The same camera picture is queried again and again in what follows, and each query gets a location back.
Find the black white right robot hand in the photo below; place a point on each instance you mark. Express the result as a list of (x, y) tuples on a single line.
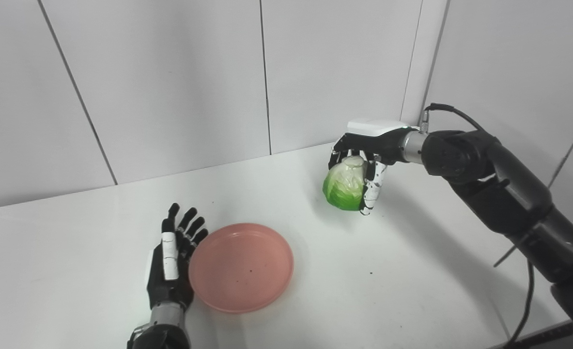
[(380, 143)]

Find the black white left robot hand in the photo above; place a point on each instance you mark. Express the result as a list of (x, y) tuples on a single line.
[(170, 288)]

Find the green white cabbage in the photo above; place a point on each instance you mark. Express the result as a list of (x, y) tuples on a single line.
[(344, 186)]

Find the pink round plate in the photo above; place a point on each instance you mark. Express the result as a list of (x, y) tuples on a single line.
[(241, 267)]

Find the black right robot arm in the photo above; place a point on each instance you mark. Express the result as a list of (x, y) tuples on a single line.
[(504, 189)]

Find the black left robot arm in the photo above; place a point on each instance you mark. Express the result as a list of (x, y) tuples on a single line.
[(162, 332)]

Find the black table frame bar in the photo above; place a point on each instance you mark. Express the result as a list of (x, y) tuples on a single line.
[(543, 337)]

